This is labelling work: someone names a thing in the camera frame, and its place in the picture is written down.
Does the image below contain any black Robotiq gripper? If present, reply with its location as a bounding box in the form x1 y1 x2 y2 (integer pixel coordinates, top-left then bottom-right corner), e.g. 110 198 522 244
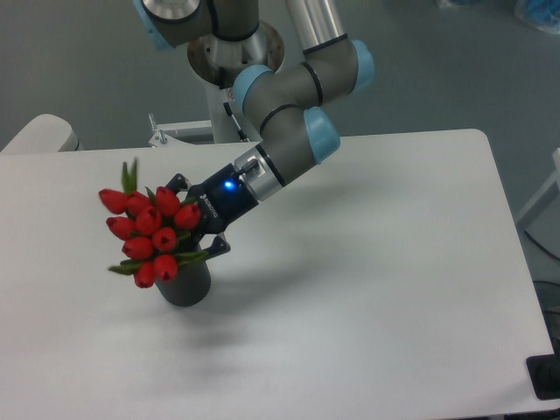
165 164 258 261

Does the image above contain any red tulip bouquet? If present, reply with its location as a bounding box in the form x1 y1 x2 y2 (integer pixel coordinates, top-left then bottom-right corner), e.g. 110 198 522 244
98 159 209 289

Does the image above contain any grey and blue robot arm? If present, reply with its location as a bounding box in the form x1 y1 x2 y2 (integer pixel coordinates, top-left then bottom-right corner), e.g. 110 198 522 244
135 1 375 261

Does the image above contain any dark grey ribbed vase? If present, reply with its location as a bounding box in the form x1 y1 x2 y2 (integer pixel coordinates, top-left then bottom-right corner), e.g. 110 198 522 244
154 254 211 307

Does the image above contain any white chair back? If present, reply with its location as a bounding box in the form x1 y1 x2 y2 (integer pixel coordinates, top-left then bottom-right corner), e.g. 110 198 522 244
1 114 84 155

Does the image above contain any black box at table edge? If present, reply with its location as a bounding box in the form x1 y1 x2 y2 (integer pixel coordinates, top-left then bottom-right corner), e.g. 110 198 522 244
526 354 559 401

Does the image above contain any blue and clear plastic bag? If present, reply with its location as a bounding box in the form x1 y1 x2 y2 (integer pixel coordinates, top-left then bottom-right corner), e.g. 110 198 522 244
514 0 559 34

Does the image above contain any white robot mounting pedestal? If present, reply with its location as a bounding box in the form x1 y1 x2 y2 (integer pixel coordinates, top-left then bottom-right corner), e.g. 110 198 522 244
148 81 262 148

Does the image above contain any black cable on floor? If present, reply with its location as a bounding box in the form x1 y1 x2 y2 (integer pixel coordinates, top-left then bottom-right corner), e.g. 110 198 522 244
522 227 560 263

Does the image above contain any white furniture frame right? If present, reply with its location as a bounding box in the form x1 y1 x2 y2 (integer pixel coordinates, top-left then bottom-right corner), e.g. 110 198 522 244
514 149 559 229

